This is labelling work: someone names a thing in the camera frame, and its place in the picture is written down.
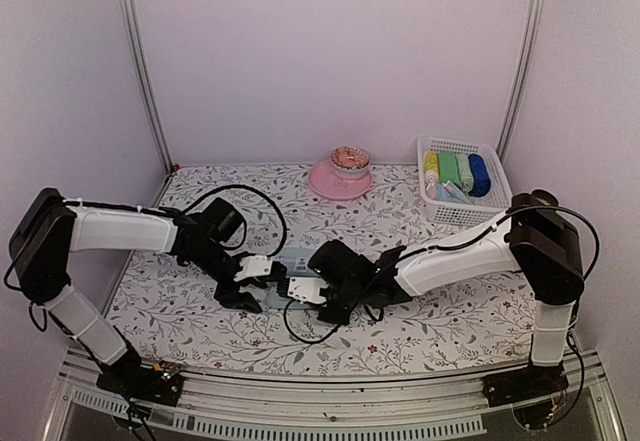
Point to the aluminium post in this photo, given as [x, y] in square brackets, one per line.
[531, 29]
[134, 36]

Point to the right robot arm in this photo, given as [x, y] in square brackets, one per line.
[530, 237]

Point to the yellow rolled towel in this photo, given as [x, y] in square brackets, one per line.
[431, 173]

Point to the aluminium front rail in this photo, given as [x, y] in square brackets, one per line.
[226, 405]

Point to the left aluminium post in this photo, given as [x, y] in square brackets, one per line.
[134, 36]

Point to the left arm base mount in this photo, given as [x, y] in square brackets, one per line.
[140, 378]

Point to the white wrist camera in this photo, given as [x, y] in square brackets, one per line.
[260, 268]
[309, 290]

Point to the pale green rolled towel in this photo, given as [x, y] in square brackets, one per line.
[465, 173]

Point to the patterned bowl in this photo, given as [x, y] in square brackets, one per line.
[350, 162]

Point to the light blue towel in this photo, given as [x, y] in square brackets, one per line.
[296, 261]

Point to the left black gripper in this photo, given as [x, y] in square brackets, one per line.
[233, 298]

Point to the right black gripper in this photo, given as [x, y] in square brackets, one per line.
[342, 317]

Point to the blue rolled towel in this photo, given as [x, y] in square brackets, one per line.
[481, 178]

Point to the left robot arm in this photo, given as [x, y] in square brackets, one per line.
[54, 227]

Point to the floral tablecloth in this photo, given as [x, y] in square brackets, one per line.
[168, 312]

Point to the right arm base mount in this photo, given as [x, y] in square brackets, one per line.
[523, 384]

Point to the pink plate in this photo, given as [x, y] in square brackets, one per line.
[323, 181]

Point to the white plastic basket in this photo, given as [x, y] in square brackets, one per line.
[479, 209]

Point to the dark brown cup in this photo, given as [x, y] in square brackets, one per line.
[540, 197]

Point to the right aluminium post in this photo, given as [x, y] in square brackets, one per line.
[531, 29]

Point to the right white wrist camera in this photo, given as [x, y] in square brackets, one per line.
[309, 290]

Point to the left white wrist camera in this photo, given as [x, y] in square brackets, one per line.
[260, 268]

